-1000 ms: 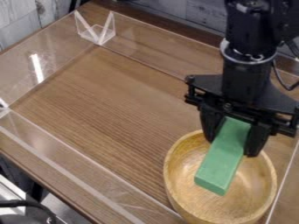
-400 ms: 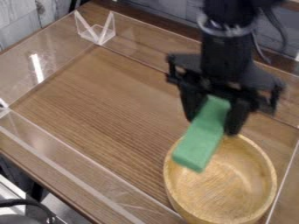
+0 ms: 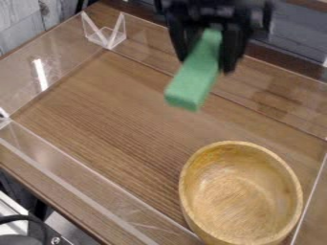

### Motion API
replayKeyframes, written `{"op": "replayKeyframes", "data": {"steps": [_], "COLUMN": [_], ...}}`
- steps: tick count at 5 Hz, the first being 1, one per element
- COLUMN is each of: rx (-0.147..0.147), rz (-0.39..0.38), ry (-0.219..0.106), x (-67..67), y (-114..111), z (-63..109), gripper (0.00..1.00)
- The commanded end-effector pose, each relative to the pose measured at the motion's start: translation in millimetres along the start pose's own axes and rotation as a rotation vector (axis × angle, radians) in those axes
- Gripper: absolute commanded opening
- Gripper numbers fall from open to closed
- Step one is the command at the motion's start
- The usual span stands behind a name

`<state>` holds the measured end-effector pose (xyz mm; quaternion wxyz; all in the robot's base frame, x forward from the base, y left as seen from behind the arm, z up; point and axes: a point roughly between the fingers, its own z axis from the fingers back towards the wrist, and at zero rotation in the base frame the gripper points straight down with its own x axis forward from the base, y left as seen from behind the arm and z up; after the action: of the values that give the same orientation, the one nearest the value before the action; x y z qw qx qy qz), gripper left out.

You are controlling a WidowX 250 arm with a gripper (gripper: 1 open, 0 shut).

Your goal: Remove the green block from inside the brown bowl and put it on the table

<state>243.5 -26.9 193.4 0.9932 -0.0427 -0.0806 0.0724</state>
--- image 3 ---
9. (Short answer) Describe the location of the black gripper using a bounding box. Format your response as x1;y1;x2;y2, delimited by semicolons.
155;0;274;74

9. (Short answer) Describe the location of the green rectangular block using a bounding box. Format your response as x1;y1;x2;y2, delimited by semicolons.
163;29;223;111

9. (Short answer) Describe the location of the brown wooden bowl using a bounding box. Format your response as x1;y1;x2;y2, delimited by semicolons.
179;141;304;245

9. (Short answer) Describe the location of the clear acrylic corner bracket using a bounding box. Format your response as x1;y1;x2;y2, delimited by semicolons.
80;12;127;50

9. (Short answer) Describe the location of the clear acrylic tray wall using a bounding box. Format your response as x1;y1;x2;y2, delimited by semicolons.
0;5;327;245

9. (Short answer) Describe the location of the black cable bottom left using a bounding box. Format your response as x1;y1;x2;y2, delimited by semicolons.
0;214;48;245

